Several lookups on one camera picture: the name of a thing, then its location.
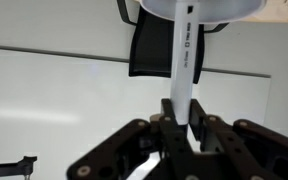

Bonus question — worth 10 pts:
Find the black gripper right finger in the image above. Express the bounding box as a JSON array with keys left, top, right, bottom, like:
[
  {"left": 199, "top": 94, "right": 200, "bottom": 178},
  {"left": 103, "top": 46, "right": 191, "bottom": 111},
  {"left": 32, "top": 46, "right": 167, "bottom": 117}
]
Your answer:
[{"left": 189, "top": 99, "right": 288, "bottom": 180}]

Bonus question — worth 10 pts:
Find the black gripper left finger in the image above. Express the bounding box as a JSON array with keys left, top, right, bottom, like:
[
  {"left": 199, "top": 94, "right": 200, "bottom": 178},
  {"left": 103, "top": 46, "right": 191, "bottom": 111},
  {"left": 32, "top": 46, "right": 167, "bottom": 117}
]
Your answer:
[{"left": 67, "top": 98, "right": 193, "bottom": 180}]

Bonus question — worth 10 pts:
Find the white marker with black cap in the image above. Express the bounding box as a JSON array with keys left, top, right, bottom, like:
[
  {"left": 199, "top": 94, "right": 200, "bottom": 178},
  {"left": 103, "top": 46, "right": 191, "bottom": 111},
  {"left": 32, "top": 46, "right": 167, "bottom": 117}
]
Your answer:
[{"left": 169, "top": 0, "right": 202, "bottom": 126}]

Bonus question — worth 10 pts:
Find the black mesh office chair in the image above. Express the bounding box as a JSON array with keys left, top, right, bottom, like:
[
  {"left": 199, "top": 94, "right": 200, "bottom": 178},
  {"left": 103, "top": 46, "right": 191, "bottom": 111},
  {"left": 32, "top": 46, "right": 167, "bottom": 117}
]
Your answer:
[{"left": 116, "top": 0, "right": 230, "bottom": 85}]

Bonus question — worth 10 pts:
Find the white wall whiteboard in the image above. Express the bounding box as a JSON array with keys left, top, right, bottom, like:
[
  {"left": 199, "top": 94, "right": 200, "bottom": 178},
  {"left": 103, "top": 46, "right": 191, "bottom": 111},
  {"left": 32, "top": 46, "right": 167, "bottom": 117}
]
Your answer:
[{"left": 0, "top": 44, "right": 272, "bottom": 180}]

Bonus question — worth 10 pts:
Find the black camera stand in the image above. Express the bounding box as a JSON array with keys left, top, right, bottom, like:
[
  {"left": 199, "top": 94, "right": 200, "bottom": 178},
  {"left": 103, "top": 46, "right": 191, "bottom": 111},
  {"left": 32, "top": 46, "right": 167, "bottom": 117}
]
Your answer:
[{"left": 0, "top": 155, "right": 38, "bottom": 180}]

